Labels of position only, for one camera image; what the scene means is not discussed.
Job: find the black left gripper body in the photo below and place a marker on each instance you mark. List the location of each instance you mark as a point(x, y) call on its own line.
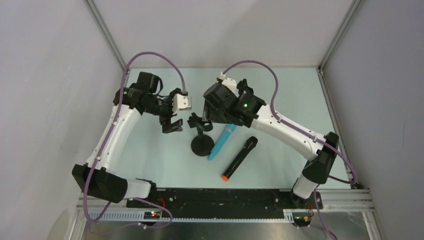
point(168, 117)

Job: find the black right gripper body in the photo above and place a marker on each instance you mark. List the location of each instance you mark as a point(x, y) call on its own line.
point(208, 116)

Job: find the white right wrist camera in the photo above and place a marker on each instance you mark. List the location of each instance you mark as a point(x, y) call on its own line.
point(228, 82)

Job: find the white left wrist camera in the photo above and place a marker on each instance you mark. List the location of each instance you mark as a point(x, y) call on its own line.
point(181, 103)

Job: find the black microphone orange tip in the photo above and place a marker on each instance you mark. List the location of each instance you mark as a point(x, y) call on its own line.
point(249, 145)

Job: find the right controller board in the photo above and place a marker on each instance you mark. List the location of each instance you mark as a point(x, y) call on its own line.
point(302, 221)

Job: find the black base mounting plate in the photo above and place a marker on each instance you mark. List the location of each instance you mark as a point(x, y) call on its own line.
point(232, 204)

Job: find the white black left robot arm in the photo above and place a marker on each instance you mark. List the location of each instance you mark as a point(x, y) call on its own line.
point(98, 177)

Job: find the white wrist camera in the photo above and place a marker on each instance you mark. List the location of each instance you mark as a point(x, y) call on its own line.
point(181, 103)
point(228, 82)

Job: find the black microphone stand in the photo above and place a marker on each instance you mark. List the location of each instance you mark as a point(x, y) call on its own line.
point(243, 87)
point(202, 144)

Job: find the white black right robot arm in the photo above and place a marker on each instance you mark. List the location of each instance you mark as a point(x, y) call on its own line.
point(316, 148)

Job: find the controller board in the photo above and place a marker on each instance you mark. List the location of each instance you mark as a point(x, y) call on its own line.
point(302, 221)
point(152, 215)

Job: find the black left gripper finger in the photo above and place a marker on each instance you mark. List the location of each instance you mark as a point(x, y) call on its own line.
point(176, 126)
point(166, 125)

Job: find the blue microphone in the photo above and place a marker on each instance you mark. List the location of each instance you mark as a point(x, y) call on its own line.
point(224, 136)

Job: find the left controller board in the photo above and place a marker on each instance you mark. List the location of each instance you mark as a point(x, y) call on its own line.
point(152, 215)

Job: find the aluminium frame rail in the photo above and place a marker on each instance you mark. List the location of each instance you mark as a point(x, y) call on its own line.
point(334, 200)

